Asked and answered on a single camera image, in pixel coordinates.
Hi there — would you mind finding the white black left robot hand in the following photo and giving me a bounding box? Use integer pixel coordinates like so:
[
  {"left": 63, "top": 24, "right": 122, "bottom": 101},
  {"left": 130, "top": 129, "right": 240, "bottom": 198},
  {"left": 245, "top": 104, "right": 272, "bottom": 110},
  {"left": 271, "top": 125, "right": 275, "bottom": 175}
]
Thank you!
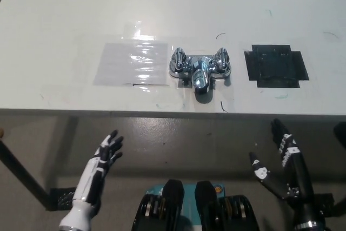
[{"left": 72, "top": 130, "right": 124, "bottom": 207}]

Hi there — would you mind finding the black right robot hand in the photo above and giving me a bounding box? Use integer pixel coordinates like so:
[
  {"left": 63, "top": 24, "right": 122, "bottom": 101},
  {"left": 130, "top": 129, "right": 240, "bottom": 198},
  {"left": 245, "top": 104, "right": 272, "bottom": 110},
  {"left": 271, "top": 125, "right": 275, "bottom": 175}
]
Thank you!
[{"left": 248, "top": 118, "right": 324, "bottom": 227}]

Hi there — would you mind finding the chrome faucet lever handle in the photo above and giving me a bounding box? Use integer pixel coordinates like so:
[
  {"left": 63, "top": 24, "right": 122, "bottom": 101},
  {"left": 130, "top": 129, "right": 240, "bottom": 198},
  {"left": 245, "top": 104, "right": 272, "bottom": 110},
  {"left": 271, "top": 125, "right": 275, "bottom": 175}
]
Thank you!
[
  {"left": 171, "top": 47, "right": 186, "bottom": 71},
  {"left": 215, "top": 47, "right": 230, "bottom": 71}
]

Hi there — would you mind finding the chrome faucet body with spout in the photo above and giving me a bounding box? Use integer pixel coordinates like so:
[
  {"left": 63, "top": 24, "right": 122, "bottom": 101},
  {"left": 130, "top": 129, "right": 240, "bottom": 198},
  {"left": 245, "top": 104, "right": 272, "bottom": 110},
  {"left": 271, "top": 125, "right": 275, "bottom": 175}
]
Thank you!
[{"left": 168, "top": 54, "right": 233, "bottom": 96}]

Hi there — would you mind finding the black floor foot plate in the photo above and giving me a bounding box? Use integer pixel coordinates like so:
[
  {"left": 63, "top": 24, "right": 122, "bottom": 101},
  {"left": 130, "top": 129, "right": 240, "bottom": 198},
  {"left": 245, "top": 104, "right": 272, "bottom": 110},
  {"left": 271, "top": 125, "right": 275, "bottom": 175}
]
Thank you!
[
  {"left": 315, "top": 193, "right": 342, "bottom": 210},
  {"left": 48, "top": 187, "right": 78, "bottom": 212}
]

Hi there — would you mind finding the black metal table leg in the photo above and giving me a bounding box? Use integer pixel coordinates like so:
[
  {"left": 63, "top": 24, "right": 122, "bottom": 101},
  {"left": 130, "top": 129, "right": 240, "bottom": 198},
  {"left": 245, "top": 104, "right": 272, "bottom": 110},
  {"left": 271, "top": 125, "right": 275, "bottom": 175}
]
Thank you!
[{"left": 0, "top": 138, "right": 51, "bottom": 212}]

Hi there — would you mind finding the black tape square patch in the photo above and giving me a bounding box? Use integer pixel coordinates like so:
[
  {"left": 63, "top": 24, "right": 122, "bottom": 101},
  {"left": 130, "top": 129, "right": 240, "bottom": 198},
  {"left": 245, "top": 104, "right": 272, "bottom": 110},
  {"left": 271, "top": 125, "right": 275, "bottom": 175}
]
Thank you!
[{"left": 244, "top": 44, "right": 309, "bottom": 89}]

